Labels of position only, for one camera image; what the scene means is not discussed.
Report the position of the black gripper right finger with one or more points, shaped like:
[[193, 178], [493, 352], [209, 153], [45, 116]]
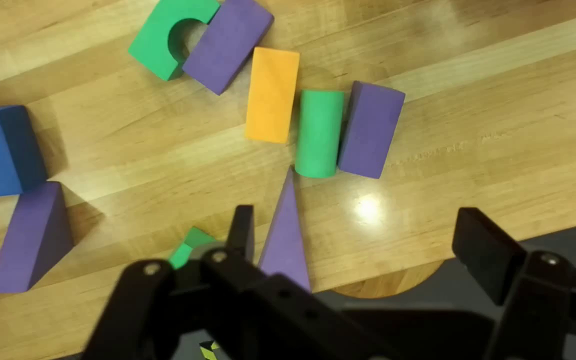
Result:
[[489, 253]]

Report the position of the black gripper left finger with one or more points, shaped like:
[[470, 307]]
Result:
[[240, 235]]

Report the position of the green foam cylinder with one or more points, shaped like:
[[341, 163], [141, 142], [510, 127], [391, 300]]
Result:
[[319, 133]]

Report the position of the green wedge foam block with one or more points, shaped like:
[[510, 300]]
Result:
[[191, 246]]

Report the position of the long purple triangle block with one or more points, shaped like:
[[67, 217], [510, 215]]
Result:
[[284, 250]]

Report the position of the orange rectangular foam block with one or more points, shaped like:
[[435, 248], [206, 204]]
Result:
[[271, 96]]

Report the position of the purple rectangular foam block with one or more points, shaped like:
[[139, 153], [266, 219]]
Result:
[[371, 127]]

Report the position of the purple wedge foam block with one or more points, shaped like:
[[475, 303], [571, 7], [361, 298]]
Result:
[[39, 237]]

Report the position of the purple block by arch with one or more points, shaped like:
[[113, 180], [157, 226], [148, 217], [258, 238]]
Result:
[[226, 45]]

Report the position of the green arch foam block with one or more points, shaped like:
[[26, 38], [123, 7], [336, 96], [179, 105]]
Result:
[[152, 45]]

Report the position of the blue block with hole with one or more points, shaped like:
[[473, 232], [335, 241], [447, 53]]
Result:
[[20, 160]]

